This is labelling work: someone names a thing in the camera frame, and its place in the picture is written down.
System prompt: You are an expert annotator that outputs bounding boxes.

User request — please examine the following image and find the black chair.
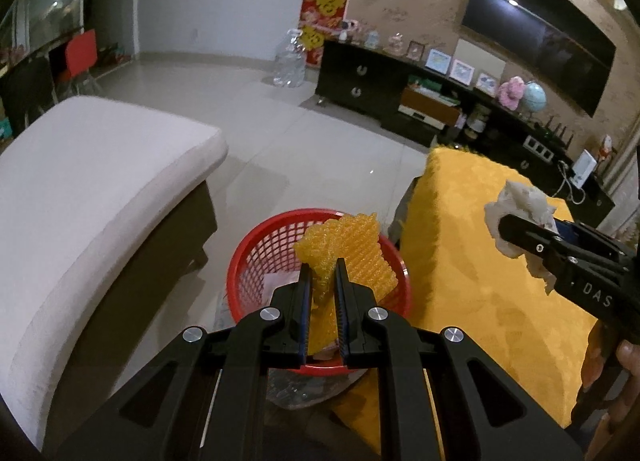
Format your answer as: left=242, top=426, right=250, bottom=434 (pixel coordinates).
left=0, top=58, right=58, bottom=137

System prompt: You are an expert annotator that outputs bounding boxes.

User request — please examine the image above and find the blue picture frame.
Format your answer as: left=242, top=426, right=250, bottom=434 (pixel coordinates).
left=425, top=48, right=452, bottom=73

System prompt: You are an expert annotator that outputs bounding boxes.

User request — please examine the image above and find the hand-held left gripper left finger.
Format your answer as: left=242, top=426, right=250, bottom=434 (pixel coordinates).
left=55, top=263, right=316, bottom=461

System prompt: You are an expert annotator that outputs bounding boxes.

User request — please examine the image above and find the white board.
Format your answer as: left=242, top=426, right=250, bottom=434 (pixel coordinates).
left=452, top=38, right=508, bottom=84

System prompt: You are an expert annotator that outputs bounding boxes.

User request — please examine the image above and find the pink plush toy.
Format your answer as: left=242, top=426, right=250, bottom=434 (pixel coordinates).
left=498, top=77, right=526, bottom=111

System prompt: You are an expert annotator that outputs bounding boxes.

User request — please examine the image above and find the white cushioned sofa bed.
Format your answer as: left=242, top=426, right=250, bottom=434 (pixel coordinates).
left=0, top=96, right=230, bottom=452

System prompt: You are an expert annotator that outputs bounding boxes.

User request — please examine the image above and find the yellow tablecloth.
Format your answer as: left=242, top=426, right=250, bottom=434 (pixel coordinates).
left=330, top=146, right=601, bottom=461

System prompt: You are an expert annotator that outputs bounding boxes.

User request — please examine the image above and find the red mesh plastic basket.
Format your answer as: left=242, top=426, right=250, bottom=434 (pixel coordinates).
left=226, top=208, right=413, bottom=376

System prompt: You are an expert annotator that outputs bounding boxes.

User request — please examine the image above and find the black television cabinet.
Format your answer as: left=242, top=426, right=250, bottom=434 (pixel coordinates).
left=315, top=38, right=616, bottom=222

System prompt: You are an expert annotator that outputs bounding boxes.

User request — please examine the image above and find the white upright device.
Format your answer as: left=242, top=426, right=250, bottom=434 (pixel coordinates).
left=572, top=150, right=598, bottom=189

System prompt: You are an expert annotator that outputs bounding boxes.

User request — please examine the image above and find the black router with antennas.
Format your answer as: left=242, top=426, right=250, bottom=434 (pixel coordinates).
left=537, top=117, right=573, bottom=142

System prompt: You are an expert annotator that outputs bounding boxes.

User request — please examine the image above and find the white plastic bag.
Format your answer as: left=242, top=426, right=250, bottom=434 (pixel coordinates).
left=484, top=180, right=558, bottom=294

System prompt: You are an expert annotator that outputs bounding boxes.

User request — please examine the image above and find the person's right hand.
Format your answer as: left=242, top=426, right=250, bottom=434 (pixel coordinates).
left=575, top=328, right=640, bottom=442

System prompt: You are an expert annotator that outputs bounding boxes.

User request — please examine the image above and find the red festive wall poster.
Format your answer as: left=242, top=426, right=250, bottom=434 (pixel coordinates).
left=300, top=0, right=349, bottom=67

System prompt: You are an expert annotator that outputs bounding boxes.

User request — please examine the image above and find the light blue globe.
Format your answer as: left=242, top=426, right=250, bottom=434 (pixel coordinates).
left=521, top=81, right=547, bottom=117

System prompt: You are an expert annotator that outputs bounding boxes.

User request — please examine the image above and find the black wall television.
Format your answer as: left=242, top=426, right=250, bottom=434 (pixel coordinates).
left=460, top=0, right=617, bottom=118

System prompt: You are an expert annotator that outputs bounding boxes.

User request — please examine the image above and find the red chair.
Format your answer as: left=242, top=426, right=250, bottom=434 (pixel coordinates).
left=60, top=30, right=101, bottom=94

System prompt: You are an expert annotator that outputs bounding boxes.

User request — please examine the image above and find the clear glass bowl with pebbles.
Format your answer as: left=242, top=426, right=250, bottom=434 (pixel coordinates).
left=215, top=291, right=366, bottom=409

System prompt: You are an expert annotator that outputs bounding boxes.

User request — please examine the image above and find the yellow foam net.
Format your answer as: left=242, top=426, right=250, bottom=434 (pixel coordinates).
left=294, top=212, right=401, bottom=357

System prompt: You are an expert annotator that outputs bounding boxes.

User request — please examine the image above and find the clear large water jug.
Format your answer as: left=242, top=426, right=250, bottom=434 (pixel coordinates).
left=272, top=28, right=307, bottom=88

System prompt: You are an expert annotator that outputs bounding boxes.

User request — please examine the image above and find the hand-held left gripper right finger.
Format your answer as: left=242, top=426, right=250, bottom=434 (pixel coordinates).
left=334, top=257, right=586, bottom=461

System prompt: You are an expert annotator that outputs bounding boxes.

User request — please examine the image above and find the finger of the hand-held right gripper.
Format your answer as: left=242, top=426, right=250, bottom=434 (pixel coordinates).
left=556, top=221, right=626, bottom=262
left=500, top=214, right=563, bottom=272

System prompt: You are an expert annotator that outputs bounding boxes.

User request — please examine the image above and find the brown and white drawer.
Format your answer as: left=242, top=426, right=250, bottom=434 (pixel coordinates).
left=400, top=86, right=461, bottom=129

